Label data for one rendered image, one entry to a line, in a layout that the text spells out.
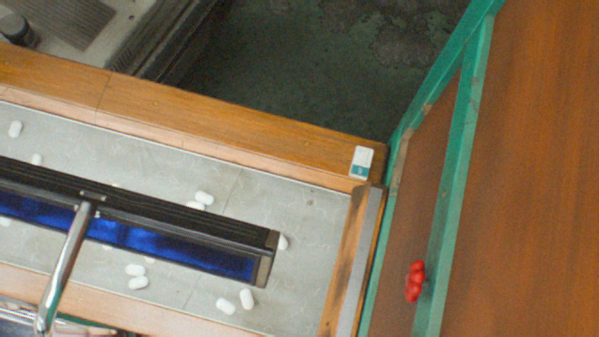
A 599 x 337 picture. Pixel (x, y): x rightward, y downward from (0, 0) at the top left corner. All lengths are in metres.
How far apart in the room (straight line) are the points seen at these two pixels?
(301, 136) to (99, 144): 0.40
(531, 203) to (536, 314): 0.08
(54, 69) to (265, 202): 0.51
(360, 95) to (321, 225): 1.00
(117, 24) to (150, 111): 0.51
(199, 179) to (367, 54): 1.14
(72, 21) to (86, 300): 0.83
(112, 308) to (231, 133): 0.39
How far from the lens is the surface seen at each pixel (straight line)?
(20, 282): 1.13
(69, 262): 0.73
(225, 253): 0.72
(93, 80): 1.21
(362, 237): 0.97
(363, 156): 1.09
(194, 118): 1.14
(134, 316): 1.06
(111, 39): 1.60
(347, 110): 1.99
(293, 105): 1.98
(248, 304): 1.04
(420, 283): 0.57
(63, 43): 1.62
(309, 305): 1.07
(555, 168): 0.40
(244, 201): 1.10
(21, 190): 0.78
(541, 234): 0.40
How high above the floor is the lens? 1.80
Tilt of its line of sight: 72 degrees down
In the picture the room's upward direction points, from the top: 11 degrees clockwise
